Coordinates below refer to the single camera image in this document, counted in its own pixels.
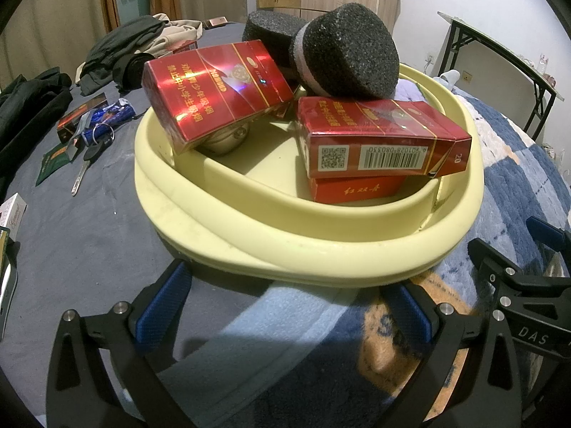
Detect plain black round sponge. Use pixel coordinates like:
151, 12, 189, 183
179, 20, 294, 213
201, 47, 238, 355
242, 10, 313, 70

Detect small round silver tin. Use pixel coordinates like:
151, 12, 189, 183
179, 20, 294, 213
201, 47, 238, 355
198, 124, 251, 157

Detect black sponge with grey stripe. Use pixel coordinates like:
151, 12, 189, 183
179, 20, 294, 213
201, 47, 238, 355
291, 2, 401, 99

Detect white box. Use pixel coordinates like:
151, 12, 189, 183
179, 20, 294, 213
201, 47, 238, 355
0, 193, 27, 239

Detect red cigarette pack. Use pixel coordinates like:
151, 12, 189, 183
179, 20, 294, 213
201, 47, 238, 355
310, 175, 408, 204

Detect black rolled cloth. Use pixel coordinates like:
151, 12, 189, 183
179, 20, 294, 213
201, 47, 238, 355
111, 52, 149, 92

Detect key bunch with blue ring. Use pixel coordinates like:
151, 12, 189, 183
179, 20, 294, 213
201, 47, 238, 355
70, 108, 117, 198

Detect dark green packet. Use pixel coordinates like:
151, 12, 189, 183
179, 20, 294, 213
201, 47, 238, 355
35, 142, 81, 185

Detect blue checkered blanket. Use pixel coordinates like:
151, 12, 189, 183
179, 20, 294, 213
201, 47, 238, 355
152, 76, 571, 428

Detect blue foil packet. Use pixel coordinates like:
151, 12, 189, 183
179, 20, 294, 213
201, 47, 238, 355
105, 100, 135, 124

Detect dark red flat box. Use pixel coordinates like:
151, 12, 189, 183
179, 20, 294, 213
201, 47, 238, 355
57, 93, 108, 142

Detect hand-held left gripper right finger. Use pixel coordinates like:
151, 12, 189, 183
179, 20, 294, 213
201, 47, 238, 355
386, 282, 487, 428

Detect black folding table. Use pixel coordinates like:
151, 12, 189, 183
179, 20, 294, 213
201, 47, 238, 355
436, 10, 564, 141

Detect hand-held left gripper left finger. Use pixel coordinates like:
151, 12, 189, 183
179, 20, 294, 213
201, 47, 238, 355
47, 259, 197, 428

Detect dark green clothes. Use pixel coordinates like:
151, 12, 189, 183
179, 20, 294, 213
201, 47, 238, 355
80, 15, 166, 96

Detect beige clothes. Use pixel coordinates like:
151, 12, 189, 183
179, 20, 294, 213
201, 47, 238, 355
76, 12, 205, 81

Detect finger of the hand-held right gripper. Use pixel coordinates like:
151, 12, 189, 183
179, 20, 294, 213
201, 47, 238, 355
526, 216, 571, 253
468, 238, 571, 317

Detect black jacket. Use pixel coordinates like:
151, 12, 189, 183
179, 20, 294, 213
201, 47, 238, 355
0, 67, 73, 188

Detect clear glassware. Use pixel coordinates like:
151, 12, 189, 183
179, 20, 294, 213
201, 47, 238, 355
522, 51, 559, 86

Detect yellow plastic basin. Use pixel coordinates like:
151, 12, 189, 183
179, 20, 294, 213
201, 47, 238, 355
134, 62, 485, 288

